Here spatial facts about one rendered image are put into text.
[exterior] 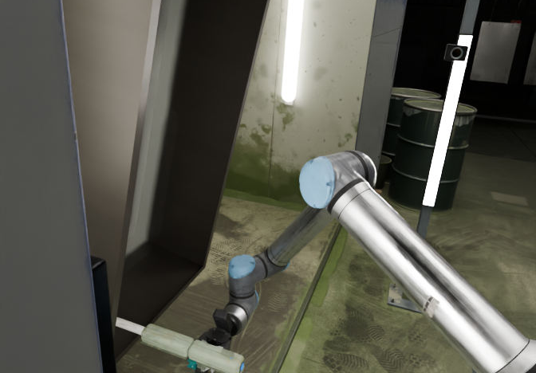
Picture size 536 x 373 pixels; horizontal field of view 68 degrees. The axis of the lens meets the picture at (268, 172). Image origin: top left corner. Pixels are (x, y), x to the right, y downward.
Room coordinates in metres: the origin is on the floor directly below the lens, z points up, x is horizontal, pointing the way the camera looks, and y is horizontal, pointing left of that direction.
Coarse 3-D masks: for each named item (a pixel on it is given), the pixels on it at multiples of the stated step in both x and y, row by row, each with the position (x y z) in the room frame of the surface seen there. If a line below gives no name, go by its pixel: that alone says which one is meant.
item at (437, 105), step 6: (408, 102) 3.45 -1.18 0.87; (414, 102) 3.49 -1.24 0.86; (420, 102) 3.52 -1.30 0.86; (426, 102) 3.54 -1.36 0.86; (432, 102) 3.57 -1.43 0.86; (438, 102) 3.56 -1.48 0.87; (432, 108) 3.24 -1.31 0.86; (438, 108) 3.25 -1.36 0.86; (462, 108) 3.34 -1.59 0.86; (468, 108) 3.33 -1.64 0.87
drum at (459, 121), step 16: (416, 112) 3.17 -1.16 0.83; (432, 112) 3.08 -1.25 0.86; (464, 112) 3.04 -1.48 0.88; (400, 128) 3.35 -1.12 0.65; (416, 128) 3.15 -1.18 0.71; (432, 128) 3.07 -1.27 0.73; (464, 128) 3.08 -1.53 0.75; (400, 144) 3.28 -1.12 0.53; (416, 144) 3.12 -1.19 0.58; (432, 144) 3.06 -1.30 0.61; (464, 144) 3.11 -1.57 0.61; (400, 160) 3.24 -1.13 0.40; (416, 160) 3.11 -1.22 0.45; (448, 160) 3.05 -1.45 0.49; (400, 176) 3.20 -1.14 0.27; (416, 176) 3.09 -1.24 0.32; (448, 176) 3.06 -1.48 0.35; (400, 192) 3.17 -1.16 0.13; (416, 192) 3.08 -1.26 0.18; (448, 192) 3.08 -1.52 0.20; (416, 208) 3.07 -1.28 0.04; (432, 208) 3.05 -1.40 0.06; (448, 208) 3.11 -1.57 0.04
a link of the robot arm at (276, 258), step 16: (368, 160) 0.95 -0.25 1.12; (368, 176) 0.92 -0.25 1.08; (304, 224) 1.08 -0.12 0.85; (320, 224) 1.06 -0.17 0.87; (288, 240) 1.13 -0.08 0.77; (304, 240) 1.10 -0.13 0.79; (256, 256) 1.21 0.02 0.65; (272, 256) 1.18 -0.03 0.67; (288, 256) 1.15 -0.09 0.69; (272, 272) 1.19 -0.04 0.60
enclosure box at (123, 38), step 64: (64, 0) 0.84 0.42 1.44; (128, 0) 0.79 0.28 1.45; (192, 0) 1.42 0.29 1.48; (256, 0) 1.35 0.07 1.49; (128, 64) 0.79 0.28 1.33; (192, 64) 1.42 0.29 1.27; (128, 128) 0.79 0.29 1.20; (192, 128) 1.42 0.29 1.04; (128, 192) 0.80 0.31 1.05; (192, 192) 1.42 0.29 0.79; (128, 256) 1.36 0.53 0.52; (192, 256) 1.42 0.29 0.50; (128, 320) 1.04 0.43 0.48
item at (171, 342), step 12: (120, 324) 0.93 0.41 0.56; (132, 324) 0.93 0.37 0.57; (144, 336) 0.89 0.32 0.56; (156, 336) 0.88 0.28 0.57; (168, 336) 0.88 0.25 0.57; (180, 336) 0.89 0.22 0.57; (156, 348) 0.88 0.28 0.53; (168, 348) 0.86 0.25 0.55; (180, 348) 0.85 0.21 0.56; (192, 348) 0.85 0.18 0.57; (204, 348) 0.85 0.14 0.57; (216, 348) 0.85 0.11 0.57; (204, 360) 0.83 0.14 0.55; (216, 360) 0.82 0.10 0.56; (228, 360) 0.82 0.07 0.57; (240, 360) 0.82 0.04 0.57; (204, 372) 0.83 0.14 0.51; (228, 372) 0.80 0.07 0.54; (240, 372) 0.82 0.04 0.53
